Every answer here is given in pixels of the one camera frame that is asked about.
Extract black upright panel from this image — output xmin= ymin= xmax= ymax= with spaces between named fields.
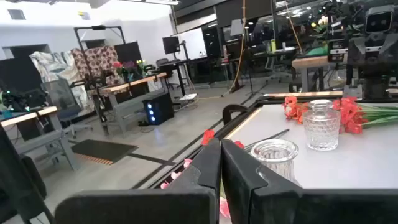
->
xmin=114 ymin=41 xmax=143 ymax=63

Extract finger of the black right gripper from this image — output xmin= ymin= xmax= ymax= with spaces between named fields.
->
xmin=348 ymin=36 xmax=368 ymax=66
xmin=381 ymin=39 xmax=398 ymax=65

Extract wall air vent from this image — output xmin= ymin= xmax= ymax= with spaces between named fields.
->
xmin=7 ymin=9 xmax=27 ymax=21

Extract black computer tower blue lights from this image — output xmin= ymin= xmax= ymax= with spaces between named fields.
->
xmin=142 ymin=92 xmax=175 ymax=126

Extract pink artificial flower bunch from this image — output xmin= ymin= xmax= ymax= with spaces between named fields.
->
xmin=160 ymin=157 xmax=231 ymax=219

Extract flowers on background desk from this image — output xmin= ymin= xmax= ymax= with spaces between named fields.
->
xmin=112 ymin=59 xmax=147 ymax=82

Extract black chair back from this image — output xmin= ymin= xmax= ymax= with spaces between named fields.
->
xmin=0 ymin=124 xmax=56 ymax=224

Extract green cloth on background table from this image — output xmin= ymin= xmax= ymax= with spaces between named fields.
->
xmin=303 ymin=45 xmax=330 ymax=58

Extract white floor platform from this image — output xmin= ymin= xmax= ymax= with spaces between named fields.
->
xmin=177 ymin=93 xmax=199 ymax=103

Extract grey mesh office chair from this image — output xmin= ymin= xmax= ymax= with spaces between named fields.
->
xmin=40 ymin=77 xmax=94 ymax=139

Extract long grey desk wooden top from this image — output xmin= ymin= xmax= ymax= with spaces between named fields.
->
xmin=88 ymin=72 xmax=169 ymax=138

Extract black floor mat striped edge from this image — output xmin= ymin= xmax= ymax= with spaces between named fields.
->
xmin=70 ymin=139 xmax=139 ymax=166

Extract black office chair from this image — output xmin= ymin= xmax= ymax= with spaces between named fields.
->
xmin=155 ymin=58 xmax=178 ymax=91

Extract black monitor on stand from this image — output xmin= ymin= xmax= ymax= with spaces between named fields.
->
xmin=162 ymin=36 xmax=181 ymax=55

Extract maroon patterned cloth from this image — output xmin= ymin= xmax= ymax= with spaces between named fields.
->
xmin=70 ymin=45 xmax=125 ymax=86

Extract white whiteboard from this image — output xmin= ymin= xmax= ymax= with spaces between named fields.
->
xmin=178 ymin=27 xmax=208 ymax=60

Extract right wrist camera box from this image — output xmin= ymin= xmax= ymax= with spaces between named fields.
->
xmin=364 ymin=4 xmax=396 ymax=34

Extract background table wooden top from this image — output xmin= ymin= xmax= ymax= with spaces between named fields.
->
xmin=291 ymin=55 xmax=349 ymax=93

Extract black overhead camera frame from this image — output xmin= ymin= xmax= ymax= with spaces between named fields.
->
xmin=73 ymin=25 xmax=127 ymax=52

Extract yellow background flowers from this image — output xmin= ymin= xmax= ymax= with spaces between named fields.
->
xmin=310 ymin=15 xmax=330 ymax=34

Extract bulbous textured glass vase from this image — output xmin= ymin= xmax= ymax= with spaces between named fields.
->
xmin=250 ymin=138 xmax=302 ymax=189

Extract yellow hanging cable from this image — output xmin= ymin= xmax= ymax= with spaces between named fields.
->
xmin=198 ymin=0 xmax=246 ymax=100

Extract short diamond-cut glass vase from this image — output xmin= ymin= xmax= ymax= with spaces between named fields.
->
xmin=302 ymin=98 xmax=341 ymax=152

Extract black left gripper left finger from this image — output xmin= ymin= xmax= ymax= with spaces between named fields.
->
xmin=54 ymin=138 xmax=222 ymax=224

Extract black equipment with green lights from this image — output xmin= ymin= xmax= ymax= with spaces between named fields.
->
xmin=0 ymin=88 xmax=47 ymax=113

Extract white grey patterned cloth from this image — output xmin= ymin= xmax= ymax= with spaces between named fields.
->
xmin=29 ymin=50 xmax=94 ymax=113

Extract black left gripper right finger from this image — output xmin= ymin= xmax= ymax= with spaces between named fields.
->
xmin=220 ymin=139 xmax=398 ymax=224

